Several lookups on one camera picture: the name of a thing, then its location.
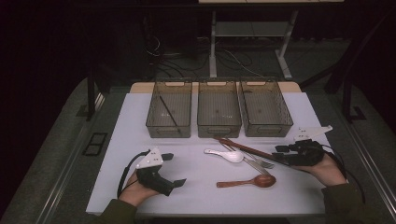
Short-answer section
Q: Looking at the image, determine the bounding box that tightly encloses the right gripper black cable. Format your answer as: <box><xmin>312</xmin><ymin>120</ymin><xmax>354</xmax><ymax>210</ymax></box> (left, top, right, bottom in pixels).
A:
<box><xmin>323</xmin><ymin>144</ymin><xmax>367</xmax><ymax>204</ymax></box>

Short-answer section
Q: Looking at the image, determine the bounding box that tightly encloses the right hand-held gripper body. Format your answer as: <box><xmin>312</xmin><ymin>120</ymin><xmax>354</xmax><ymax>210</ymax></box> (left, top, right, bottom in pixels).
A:
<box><xmin>288</xmin><ymin>124</ymin><xmax>333</xmax><ymax>167</ymax></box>

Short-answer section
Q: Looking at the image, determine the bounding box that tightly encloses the person's left hand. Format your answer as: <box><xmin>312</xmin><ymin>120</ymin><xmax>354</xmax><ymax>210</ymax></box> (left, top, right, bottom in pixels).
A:
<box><xmin>118</xmin><ymin>172</ymin><xmax>160</xmax><ymax>207</ymax></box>

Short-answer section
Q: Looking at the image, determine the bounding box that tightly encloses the black floor frame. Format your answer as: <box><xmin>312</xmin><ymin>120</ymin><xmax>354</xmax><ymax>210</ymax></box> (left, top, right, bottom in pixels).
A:
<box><xmin>81</xmin><ymin>132</ymin><xmax>108</xmax><ymax>157</ymax></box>

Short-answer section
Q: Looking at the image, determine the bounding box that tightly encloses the brown wooden spoon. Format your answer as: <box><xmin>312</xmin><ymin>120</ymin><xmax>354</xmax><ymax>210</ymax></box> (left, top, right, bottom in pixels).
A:
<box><xmin>216</xmin><ymin>174</ymin><xmax>277</xmax><ymax>189</ymax></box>

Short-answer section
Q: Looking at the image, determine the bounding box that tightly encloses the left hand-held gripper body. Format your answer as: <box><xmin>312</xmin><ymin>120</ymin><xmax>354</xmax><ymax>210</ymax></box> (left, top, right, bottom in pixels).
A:
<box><xmin>134</xmin><ymin>147</ymin><xmax>176</xmax><ymax>197</ymax></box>

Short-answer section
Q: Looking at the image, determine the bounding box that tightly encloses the black metal stand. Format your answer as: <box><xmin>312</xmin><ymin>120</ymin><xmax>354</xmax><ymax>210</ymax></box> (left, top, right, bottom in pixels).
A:
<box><xmin>342</xmin><ymin>74</ymin><xmax>368</xmax><ymax>124</ymax></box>
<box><xmin>76</xmin><ymin>66</ymin><xmax>113</xmax><ymax>122</ymax></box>

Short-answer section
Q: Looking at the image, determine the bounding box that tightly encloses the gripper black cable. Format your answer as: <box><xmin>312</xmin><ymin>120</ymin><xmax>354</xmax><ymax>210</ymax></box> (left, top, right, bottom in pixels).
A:
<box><xmin>117</xmin><ymin>149</ymin><xmax>151</xmax><ymax>199</ymax></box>
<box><xmin>323</xmin><ymin>144</ymin><xmax>367</xmax><ymax>204</ymax></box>

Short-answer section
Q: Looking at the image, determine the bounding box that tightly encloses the translucent grey plastic bin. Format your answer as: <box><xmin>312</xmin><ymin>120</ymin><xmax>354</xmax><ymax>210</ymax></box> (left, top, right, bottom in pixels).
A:
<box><xmin>196</xmin><ymin>77</ymin><xmax>243</xmax><ymax>139</ymax></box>
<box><xmin>238</xmin><ymin>77</ymin><xmax>294</xmax><ymax>138</ymax></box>
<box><xmin>145</xmin><ymin>77</ymin><xmax>193</xmax><ymax>139</ymax></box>

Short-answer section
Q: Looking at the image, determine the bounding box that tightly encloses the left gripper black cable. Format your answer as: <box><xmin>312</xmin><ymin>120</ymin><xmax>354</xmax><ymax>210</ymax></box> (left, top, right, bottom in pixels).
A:
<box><xmin>117</xmin><ymin>149</ymin><xmax>151</xmax><ymax>199</ymax></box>

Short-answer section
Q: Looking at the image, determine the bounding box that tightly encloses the white metal desk frame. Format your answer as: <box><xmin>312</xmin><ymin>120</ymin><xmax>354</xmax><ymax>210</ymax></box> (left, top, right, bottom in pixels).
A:
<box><xmin>198</xmin><ymin>0</ymin><xmax>345</xmax><ymax>80</ymax></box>

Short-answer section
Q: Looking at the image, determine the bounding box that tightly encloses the brown chopstick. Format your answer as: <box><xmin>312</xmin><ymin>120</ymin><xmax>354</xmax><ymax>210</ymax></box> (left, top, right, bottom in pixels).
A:
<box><xmin>218</xmin><ymin>137</ymin><xmax>281</xmax><ymax>162</ymax></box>

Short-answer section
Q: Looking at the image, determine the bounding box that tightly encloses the black chopstick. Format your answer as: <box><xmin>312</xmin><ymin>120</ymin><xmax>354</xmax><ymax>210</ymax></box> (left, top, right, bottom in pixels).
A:
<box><xmin>159</xmin><ymin>94</ymin><xmax>181</xmax><ymax>129</ymax></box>

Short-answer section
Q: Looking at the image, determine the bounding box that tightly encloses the tangle of floor cables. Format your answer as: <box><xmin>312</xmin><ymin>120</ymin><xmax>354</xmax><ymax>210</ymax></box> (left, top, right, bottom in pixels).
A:
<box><xmin>144</xmin><ymin>34</ymin><xmax>265</xmax><ymax>78</ymax></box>

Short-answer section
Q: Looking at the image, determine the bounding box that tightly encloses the person's right hand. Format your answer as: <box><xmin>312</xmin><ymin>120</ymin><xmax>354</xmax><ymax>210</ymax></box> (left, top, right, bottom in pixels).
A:
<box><xmin>292</xmin><ymin>153</ymin><xmax>347</xmax><ymax>188</ymax></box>

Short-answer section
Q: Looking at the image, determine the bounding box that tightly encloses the metal floor rail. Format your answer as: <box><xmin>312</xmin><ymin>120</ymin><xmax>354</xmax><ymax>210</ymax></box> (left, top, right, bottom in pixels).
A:
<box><xmin>34</xmin><ymin>92</ymin><xmax>106</xmax><ymax>224</ymax></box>
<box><xmin>342</xmin><ymin>118</ymin><xmax>396</xmax><ymax>216</ymax></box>

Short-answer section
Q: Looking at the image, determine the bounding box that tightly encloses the white ceramic spoon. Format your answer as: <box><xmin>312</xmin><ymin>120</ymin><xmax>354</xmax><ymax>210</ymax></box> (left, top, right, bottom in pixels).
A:
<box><xmin>204</xmin><ymin>147</ymin><xmax>245</xmax><ymax>164</ymax></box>

